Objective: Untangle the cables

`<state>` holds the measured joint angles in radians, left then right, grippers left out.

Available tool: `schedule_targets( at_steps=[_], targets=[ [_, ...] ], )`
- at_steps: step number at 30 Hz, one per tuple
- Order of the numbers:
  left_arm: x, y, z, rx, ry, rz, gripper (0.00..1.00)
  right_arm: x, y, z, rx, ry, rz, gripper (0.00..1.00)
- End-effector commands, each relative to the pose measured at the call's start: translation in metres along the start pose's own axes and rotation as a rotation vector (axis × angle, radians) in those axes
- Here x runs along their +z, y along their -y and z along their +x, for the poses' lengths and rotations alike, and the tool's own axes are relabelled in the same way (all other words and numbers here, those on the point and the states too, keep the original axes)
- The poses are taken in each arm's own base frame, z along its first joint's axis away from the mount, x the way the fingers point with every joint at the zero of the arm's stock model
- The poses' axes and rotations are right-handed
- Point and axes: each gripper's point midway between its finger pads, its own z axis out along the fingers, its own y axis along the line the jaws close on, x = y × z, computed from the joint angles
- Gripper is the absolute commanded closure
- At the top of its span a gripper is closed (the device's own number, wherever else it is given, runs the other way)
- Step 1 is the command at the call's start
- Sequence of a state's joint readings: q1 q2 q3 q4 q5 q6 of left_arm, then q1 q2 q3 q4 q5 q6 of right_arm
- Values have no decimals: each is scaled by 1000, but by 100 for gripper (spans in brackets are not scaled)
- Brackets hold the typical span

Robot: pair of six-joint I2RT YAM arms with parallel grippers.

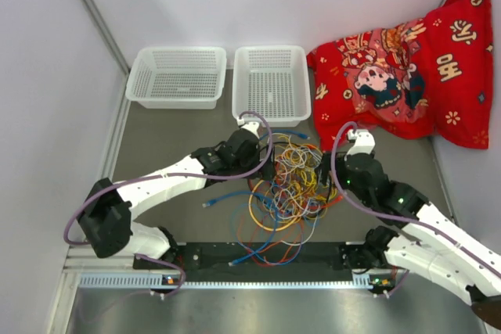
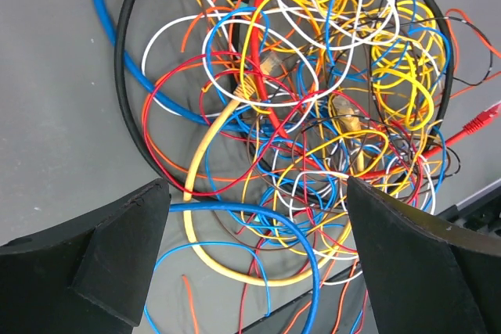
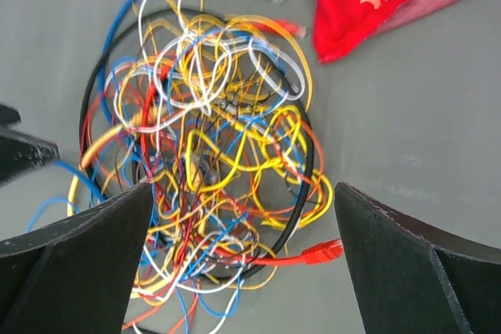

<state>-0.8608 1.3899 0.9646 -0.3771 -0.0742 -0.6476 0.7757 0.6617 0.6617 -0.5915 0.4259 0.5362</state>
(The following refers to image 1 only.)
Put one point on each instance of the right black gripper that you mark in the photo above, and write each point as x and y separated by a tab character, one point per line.
325	167

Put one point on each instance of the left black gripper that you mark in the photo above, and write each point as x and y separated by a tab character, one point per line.
268	172

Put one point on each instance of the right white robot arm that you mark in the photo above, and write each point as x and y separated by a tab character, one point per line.
415	235

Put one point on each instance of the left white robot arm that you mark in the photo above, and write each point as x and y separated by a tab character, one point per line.
108	217

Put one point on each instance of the right white plastic basket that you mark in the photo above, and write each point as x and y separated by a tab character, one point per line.
273	81

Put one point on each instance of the white plastic basket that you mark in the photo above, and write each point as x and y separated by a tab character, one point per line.
177	78
273	81

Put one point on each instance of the left white plastic basket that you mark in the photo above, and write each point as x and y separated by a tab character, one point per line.
177	78

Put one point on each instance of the red patterned pillow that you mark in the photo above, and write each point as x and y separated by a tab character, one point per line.
431	75

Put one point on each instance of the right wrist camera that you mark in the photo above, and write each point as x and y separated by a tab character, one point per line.
362	141

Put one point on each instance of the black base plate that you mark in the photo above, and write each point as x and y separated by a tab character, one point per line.
198	256

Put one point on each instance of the aluminium frame rail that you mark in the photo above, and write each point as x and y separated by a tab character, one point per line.
83	259

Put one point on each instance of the white slotted cable duct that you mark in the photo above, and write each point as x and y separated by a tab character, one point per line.
160	281

